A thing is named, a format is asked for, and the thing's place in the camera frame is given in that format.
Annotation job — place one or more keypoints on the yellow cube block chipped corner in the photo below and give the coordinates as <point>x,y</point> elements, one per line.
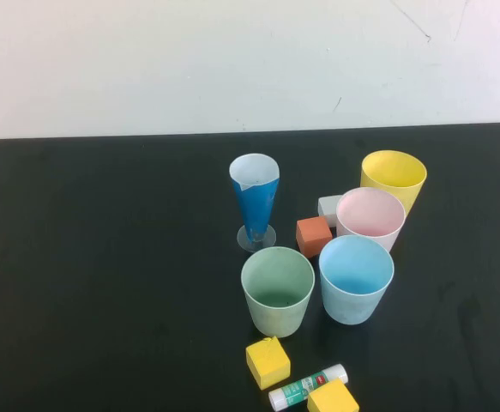
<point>269,360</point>

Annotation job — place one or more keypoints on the light blue plastic cup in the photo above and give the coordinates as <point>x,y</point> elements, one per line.
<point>352,302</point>

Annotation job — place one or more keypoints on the orange cube block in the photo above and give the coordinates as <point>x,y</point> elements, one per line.
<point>314,237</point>

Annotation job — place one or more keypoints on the blue conical footed glass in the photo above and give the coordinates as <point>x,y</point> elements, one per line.
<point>254,201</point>

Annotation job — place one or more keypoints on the white green glue stick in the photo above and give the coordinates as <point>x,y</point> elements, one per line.
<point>292,391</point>

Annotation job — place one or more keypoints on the pink plastic cup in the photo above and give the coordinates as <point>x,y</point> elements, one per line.
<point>369,211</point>

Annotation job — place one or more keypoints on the green plastic cup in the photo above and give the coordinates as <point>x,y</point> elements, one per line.
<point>275,315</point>

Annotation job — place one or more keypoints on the white cube block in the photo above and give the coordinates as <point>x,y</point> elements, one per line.
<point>329,208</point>

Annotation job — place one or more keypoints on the yellow cube block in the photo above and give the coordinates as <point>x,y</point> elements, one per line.
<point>331,399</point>

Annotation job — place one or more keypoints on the yellow plastic cup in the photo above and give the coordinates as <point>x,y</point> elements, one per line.
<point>395,168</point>

